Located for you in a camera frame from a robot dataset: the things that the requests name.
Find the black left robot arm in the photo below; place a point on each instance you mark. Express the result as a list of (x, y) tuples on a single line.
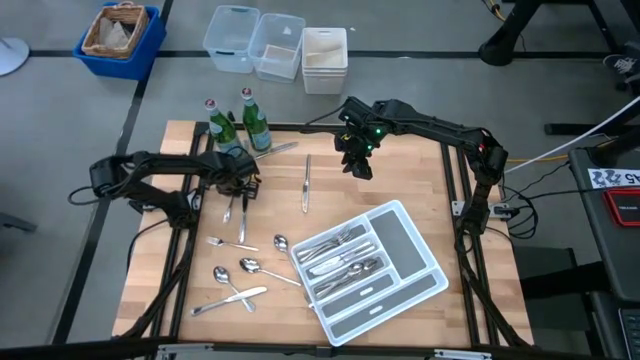
[(165, 162)]

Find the black stand foot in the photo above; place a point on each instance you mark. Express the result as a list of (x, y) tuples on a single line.
[(575, 129)]

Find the black aluminium table frame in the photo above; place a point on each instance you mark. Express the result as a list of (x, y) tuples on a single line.
[(285, 128)]

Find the person's shoe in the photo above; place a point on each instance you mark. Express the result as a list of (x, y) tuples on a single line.
[(622, 65)]

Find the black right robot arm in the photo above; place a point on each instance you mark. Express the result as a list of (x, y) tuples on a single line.
[(435, 127)]

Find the grey chair leg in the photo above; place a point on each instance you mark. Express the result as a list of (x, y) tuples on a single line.
[(17, 222)]

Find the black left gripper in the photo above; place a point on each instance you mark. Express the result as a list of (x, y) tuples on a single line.
[(235, 172)]

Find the black stand leg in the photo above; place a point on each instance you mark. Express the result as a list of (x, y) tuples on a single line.
[(500, 47)]

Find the blue plastic bin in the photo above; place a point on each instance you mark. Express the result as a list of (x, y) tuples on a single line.
[(125, 69)]

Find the green glass water bottle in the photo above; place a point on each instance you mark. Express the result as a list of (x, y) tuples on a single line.
[(222, 132), (256, 125)]

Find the wicker basket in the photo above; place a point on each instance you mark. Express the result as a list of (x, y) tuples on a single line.
[(90, 42)]

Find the clear plastic bin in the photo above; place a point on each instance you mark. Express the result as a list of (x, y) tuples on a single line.
[(225, 60), (265, 70)]

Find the black desk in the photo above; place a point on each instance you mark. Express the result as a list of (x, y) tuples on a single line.
[(600, 260)]

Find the white plastic cutlery tray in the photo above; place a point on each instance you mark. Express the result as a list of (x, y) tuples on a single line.
[(397, 245)]

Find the silver spoon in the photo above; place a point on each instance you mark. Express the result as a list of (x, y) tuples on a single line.
[(281, 243), (355, 270), (249, 265), (370, 263), (220, 274), (242, 232)]

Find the white plastic bin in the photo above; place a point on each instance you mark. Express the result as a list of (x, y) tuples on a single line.
[(325, 80)]

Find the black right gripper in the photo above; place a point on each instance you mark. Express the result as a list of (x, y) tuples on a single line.
[(357, 130)]

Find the silver knife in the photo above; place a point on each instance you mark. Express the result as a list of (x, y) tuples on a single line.
[(306, 185), (350, 252), (280, 149), (230, 299), (227, 215), (340, 259)]

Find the white number sign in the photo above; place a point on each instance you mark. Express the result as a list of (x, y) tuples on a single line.
[(610, 177)]

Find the grey metal bracket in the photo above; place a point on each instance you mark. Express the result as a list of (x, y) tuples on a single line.
[(185, 352), (462, 355), (457, 208)]

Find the black keyboard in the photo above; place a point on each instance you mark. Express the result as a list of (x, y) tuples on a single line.
[(630, 335)]

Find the white round stand base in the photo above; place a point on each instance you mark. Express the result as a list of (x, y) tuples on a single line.
[(10, 55)]

